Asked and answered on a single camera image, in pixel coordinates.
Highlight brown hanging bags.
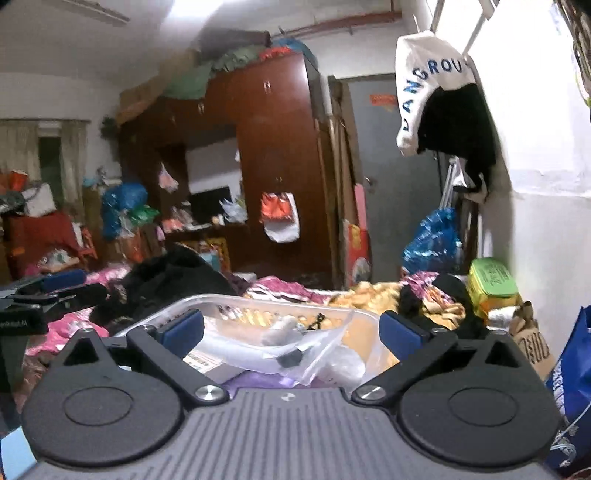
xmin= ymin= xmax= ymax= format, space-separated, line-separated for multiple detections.
xmin=554 ymin=0 xmax=591 ymax=107

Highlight window curtain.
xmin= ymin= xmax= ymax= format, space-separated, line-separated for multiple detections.
xmin=0 ymin=120 xmax=88 ymax=208

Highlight wooden boards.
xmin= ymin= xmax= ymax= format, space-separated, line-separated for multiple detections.
xmin=328 ymin=76 xmax=357 ymax=287

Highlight green cloth bundles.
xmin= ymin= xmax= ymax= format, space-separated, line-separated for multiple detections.
xmin=164 ymin=44 xmax=273 ymax=100

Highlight beige plush toy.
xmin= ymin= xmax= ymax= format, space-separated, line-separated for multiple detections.
xmin=261 ymin=315 xmax=305 ymax=370

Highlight black clothes pile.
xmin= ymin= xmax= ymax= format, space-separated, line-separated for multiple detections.
xmin=90 ymin=249 xmax=238 ymax=335

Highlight purple tissue pack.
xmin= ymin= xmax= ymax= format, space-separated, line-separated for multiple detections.
xmin=182 ymin=348 xmax=319 ymax=391

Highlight white printed garment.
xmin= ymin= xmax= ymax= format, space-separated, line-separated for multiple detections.
xmin=394 ymin=32 xmax=476 ymax=158

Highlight green plastic bag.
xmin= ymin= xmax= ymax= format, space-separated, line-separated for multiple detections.
xmin=129 ymin=205 xmax=160 ymax=227

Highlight yellow blanket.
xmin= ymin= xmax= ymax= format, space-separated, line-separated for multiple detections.
xmin=330 ymin=281 xmax=467 ymax=333

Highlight red chair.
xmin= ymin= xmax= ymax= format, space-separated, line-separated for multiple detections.
xmin=4 ymin=212 xmax=90 ymax=273

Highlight black hanging garment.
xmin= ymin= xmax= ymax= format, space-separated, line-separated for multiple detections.
xmin=416 ymin=85 xmax=498 ymax=204

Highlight clear bag with white tube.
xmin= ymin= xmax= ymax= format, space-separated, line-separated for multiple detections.
xmin=185 ymin=311 xmax=356 ymax=386

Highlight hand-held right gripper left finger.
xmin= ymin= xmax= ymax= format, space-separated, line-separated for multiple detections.
xmin=58 ymin=308 xmax=230 ymax=407

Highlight black cloth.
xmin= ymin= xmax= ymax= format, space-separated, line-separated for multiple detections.
xmin=399 ymin=273 xmax=485 ymax=340

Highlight cardboard boxes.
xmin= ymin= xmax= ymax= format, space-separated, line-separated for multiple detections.
xmin=115 ymin=51 xmax=199 ymax=121

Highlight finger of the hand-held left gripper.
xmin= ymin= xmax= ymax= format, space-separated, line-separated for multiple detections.
xmin=9 ymin=282 xmax=109 ymax=315
xmin=11 ymin=270 xmax=88 ymax=296

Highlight red printed box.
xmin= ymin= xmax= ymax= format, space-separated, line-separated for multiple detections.
xmin=346 ymin=222 xmax=372 ymax=284

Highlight brown wooden wardrobe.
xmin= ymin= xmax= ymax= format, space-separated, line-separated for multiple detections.
xmin=115 ymin=53 xmax=340 ymax=287

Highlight red ceiling pipe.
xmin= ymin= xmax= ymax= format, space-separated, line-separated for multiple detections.
xmin=272 ymin=11 xmax=402 ymax=37

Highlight metal folding frame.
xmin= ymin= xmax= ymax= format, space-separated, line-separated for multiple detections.
xmin=441 ymin=157 xmax=481 ymax=278

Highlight ceiling light tube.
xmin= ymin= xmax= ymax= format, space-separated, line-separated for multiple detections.
xmin=60 ymin=0 xmax=131 ymax=24

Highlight green box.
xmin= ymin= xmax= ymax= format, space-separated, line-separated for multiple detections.
xmin=467 ymin=258 xmax=519 ymax=319

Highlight orange and white hanging bag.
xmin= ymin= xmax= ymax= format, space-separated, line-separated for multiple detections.
xmin=259 ymin=191 xmax=301 ymax=244

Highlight white plastic lattice basket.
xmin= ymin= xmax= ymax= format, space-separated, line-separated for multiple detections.
xmin=113 ymin=295 xmax=399 ymax=370

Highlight blue shopping bag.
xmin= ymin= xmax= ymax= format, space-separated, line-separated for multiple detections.
xmin=545 ymin=305 xmax=591 ymax=476

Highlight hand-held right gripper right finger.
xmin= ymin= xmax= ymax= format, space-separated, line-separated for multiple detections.
xmin=351 ymin=310 xmax=531 ymax=405

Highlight shiny blue plastic bag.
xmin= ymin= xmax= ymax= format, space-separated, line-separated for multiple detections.
xmin=403 ymin=208 xmax=462 ymax=278

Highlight grey metal door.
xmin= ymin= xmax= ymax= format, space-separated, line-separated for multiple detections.
xmin=344 ymin=76 xmax=462 ymax=282

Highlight small pink white plastic bag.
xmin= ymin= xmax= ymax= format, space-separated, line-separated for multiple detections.
xmin=158 ymin=162 xmax=180 ymax=193

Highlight pink floral blanket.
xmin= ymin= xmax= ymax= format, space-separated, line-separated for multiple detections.
xmin=25 ymin=265 xmax=333 ymax=356

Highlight clear bag with white item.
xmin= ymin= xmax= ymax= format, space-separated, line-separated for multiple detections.
xmin=318 ymin=344 xmax=368 ymax=384

